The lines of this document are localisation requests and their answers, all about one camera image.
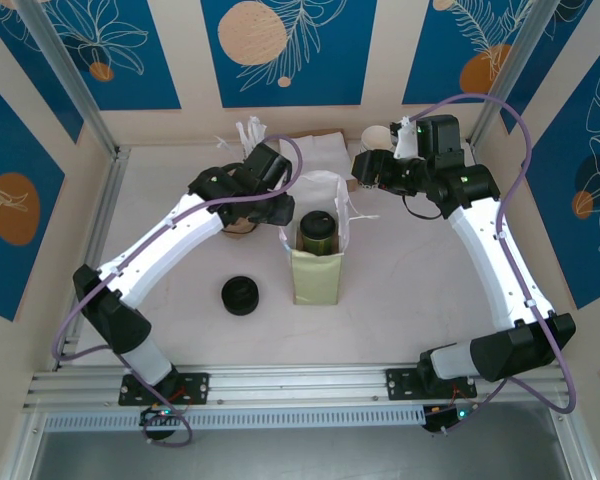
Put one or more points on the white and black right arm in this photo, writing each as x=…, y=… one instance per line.
x=500, y=265

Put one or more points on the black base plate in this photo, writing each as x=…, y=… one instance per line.
x=195, y=387
x=405, y=385

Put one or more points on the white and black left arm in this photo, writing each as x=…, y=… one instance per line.
x=170, y=235

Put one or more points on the black controller board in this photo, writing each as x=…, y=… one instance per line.
x=447, y=417
x=155, y=417

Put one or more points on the stack of pulp cup carriers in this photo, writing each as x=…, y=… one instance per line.
x=237, y=230

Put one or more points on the aluminium table side rail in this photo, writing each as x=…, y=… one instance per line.
x=105, y=210

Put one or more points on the aluminium frame post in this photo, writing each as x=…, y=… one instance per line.
x=516, y=65
x=67, y=65

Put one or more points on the stack of black cup lids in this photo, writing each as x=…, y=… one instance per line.
x=240, y=295

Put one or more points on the floral paper gift bag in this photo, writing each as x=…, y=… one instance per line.
x=315, y=280

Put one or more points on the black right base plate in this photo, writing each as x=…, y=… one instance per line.
x=405, y=385

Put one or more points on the stack of white paper cups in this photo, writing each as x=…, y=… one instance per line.
x=375, y=137

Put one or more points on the green cup with lid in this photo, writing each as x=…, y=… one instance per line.
x=317, y=224

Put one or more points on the stack of white napkins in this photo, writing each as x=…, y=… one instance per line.
x=351, y=185

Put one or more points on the white napkin stack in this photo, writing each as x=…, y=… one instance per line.
x=325, y=150

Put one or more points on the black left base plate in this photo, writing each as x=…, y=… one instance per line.
x=195, y=387

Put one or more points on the white wrapped straw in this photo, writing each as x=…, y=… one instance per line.
x=242, y=132
x=254, y=130
x=224, y=144

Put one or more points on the aluminium mounting rail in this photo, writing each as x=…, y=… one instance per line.
x=300, y=380

